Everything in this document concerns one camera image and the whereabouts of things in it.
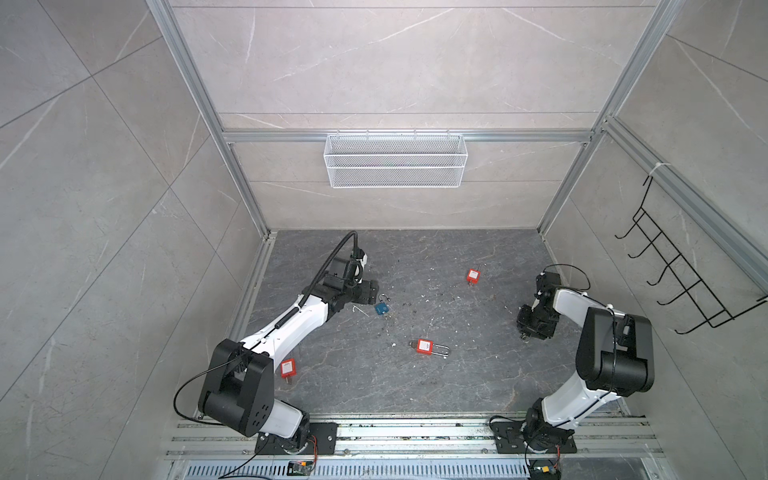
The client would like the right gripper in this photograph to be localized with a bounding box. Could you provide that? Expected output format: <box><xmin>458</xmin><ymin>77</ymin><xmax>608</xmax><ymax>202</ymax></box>
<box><xmin>517</xmin><ymin>303</ymin><xmax>560</xmax><ymax>338</ymax></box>

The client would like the red padlock long shackle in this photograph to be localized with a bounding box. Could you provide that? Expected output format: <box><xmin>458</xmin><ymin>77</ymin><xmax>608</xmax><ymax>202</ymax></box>
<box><xmin>409</xmin><ymin>338</ymin><xmax>451</xmax><ymax>358</ymax></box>

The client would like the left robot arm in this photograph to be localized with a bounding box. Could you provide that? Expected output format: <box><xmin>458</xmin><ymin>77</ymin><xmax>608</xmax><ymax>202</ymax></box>
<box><xmin>172</xmin><ymin>231</ymin><xmax>379</xmax><ymax>451</ymax></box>

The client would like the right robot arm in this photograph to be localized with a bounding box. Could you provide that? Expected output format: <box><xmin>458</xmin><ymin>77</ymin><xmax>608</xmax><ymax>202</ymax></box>
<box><xmin>516</xmin><ymin>269</ymin><xmax>655</xmax><ymax>453</ymax></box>

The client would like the blue padlock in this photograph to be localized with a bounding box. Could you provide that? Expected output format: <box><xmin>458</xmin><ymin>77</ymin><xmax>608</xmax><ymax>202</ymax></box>
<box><xmin>374</xmin><ymin>301</ymin><xmax>390</xmax><ymax>316</ymax></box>

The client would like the red padlock far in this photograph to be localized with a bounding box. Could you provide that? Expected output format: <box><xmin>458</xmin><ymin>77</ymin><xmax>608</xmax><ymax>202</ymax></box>
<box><xmin>466</xmin><ymin>269</ymin><xmax>480</xmax><ymax>285</ymax></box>

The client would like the red padlock near left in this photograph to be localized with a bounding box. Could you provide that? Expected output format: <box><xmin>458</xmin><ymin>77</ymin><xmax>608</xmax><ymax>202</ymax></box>
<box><xmin>280</xmin><ymin>358</ymin><xmax>297</xmax><ymax>384</ymax></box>

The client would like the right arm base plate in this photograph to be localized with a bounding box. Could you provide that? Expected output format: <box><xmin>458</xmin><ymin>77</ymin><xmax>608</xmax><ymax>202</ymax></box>
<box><xmin>489</xmin><ymin>420</ymin><xmax>578</xmax><ymax>454</ymax></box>

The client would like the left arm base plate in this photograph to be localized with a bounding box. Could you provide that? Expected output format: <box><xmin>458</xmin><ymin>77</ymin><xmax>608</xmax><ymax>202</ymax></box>
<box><xmin>254</xmin><ymin>422</ymin><xmax>339</xmax><ymax>455</ymax></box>

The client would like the aluminium rail front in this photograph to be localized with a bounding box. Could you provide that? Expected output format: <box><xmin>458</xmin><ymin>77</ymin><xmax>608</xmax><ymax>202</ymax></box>
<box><xmin>151</xmin><ymin>412</ymin><xmax>676</xmax><ymax>479</ymax></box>

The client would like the white wire mesh basket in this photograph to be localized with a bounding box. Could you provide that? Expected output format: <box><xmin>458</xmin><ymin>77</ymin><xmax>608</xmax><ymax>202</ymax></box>
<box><xmin>323</xmin><ymin>133</ymin><xmax>468</xmax><ymax>189</ymax></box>

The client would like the black wire hook rack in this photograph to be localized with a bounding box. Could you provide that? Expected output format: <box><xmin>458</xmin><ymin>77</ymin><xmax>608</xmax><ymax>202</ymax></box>
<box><xmin>614</xmin><ymin>175</ymin><xmax>767</xmax><ymax>336</ymax></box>

